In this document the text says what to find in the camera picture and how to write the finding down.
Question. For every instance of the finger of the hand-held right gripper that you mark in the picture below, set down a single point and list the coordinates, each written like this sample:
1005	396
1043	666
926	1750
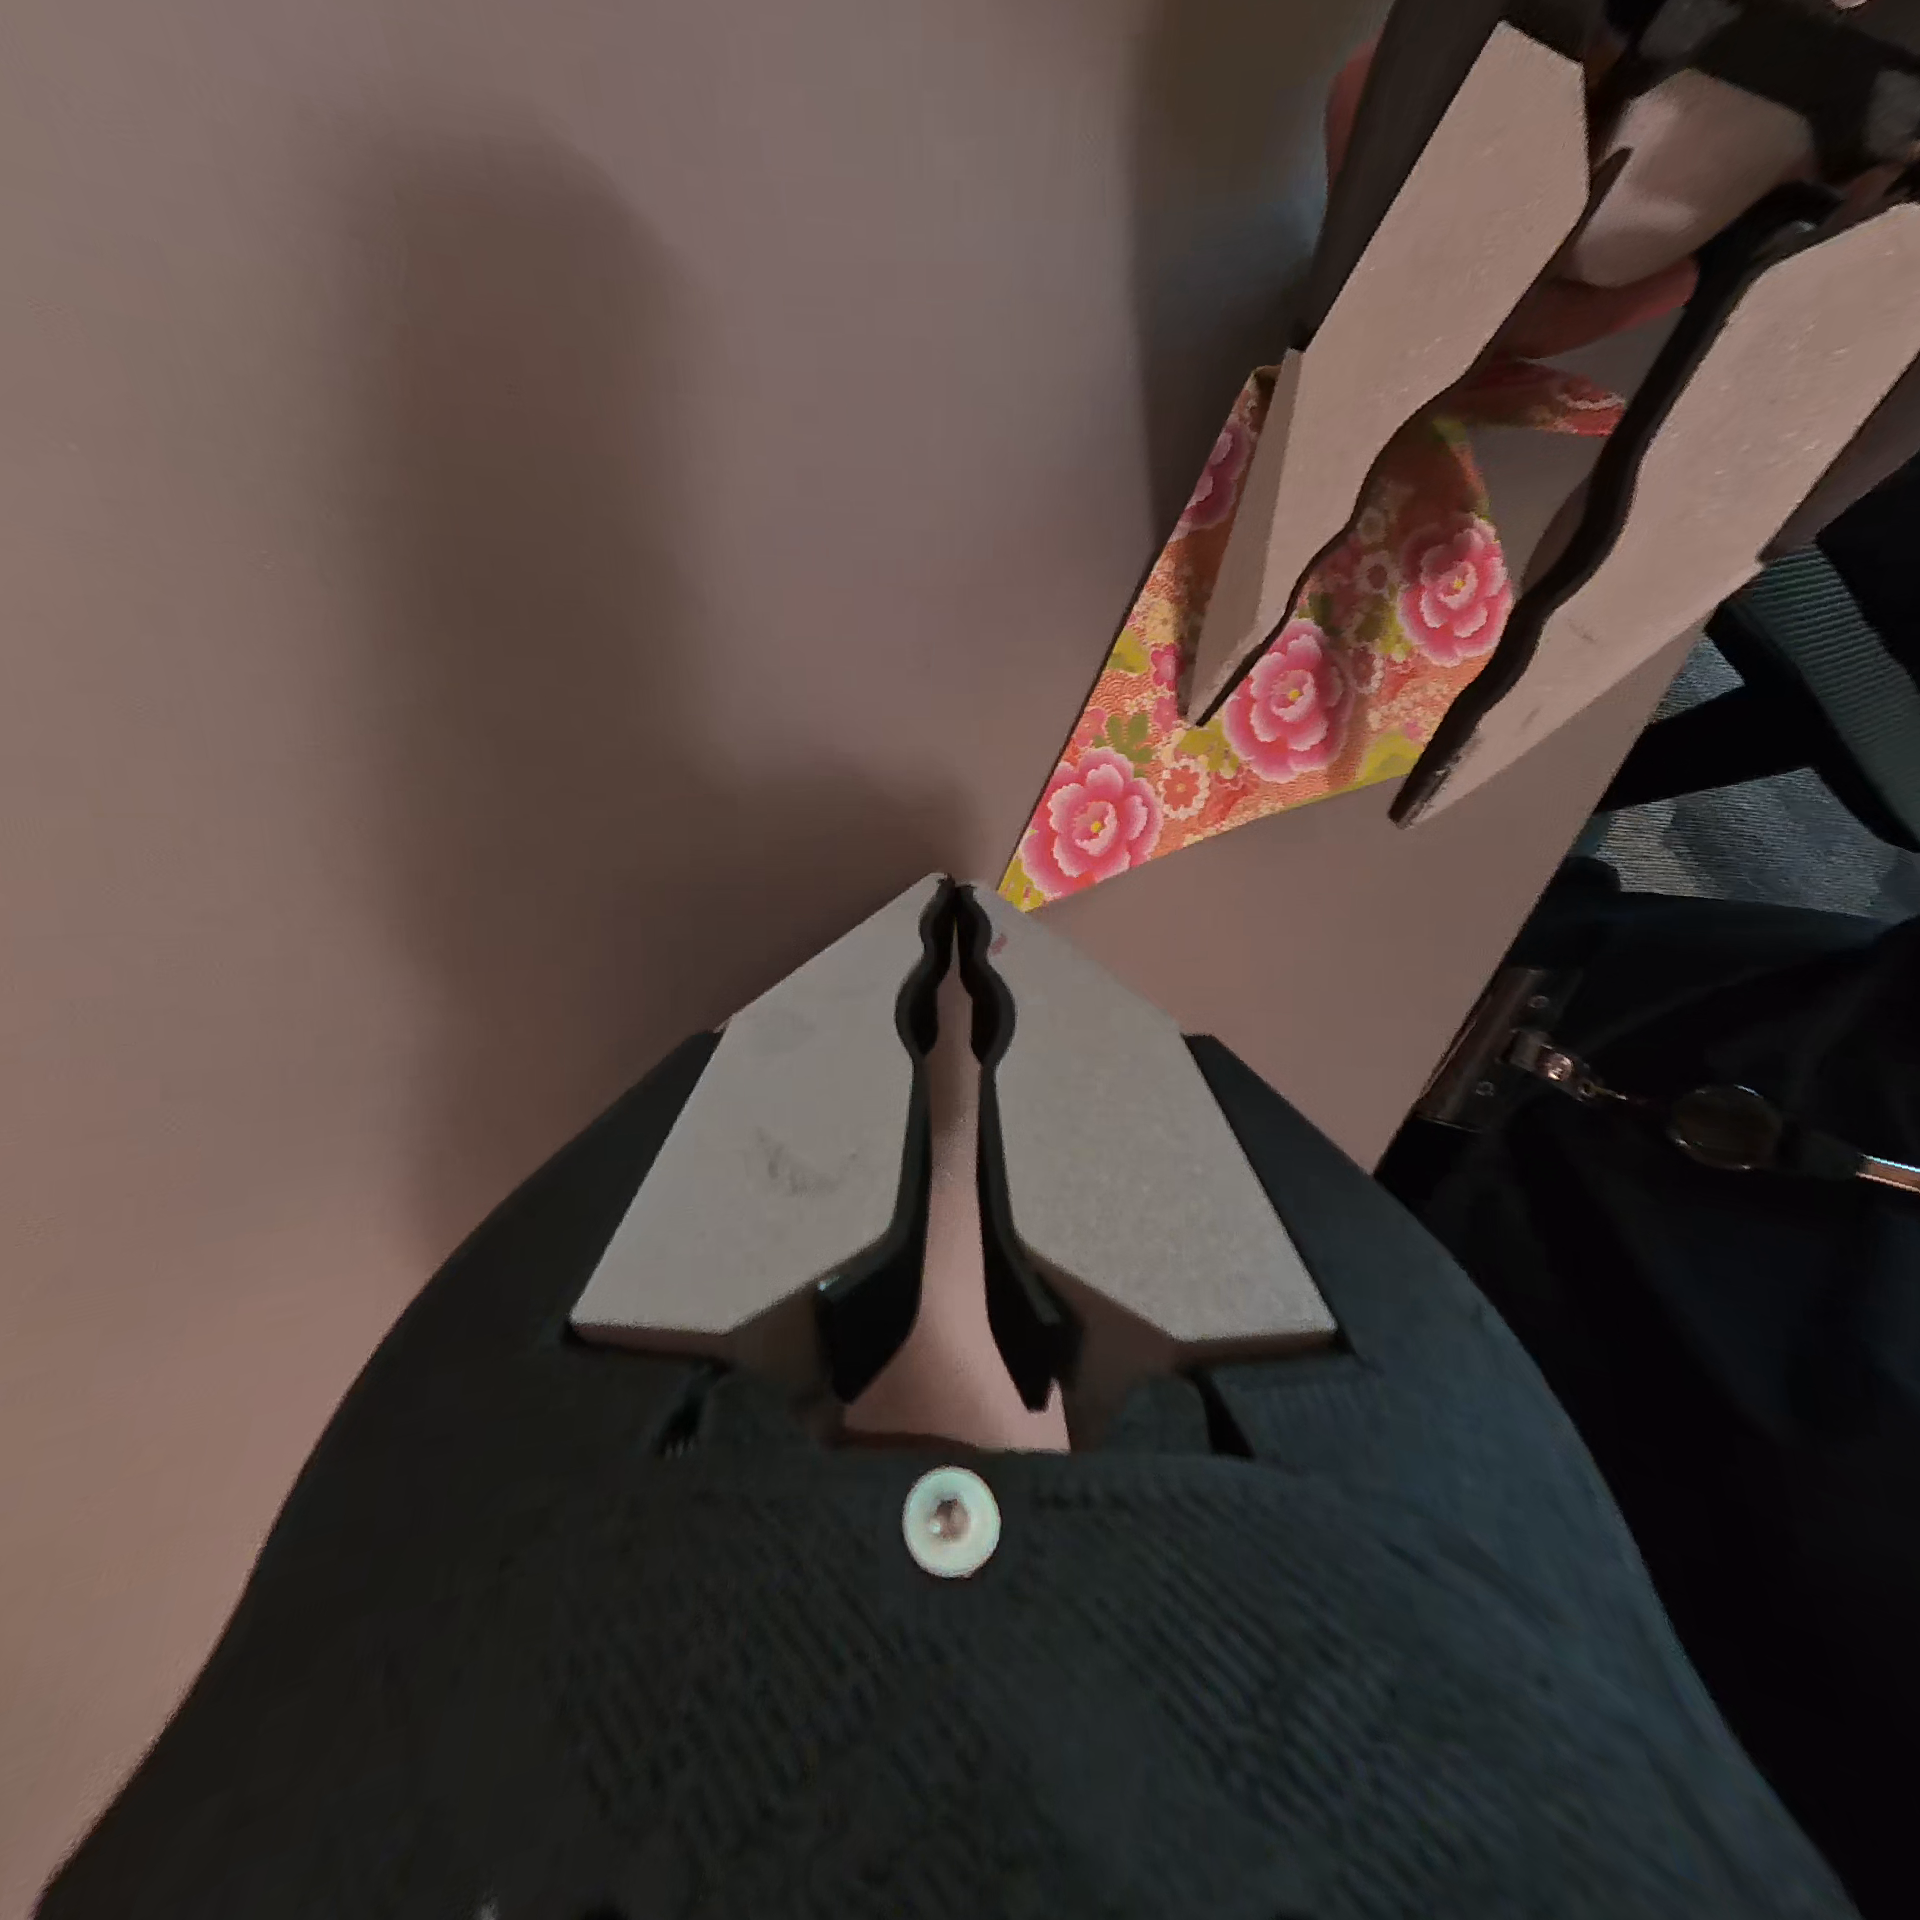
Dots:
1440	255
1755	419

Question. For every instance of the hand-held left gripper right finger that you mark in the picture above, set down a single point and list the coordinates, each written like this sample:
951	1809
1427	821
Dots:
1154	1184

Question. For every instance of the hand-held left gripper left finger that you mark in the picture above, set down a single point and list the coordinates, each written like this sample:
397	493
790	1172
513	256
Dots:
752	1169

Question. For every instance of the floral origami paper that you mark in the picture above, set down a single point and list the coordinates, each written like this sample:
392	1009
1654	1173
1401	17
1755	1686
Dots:
1291	703

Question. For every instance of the person's right hand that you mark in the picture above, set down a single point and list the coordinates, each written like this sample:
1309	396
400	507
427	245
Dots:
1605	312

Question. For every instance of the metal badge reel clip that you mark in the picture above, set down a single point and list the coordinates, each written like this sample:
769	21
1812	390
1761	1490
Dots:
1516	1043

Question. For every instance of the grey fabric seat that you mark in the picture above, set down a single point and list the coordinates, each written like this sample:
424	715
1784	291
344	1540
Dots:
1770	847

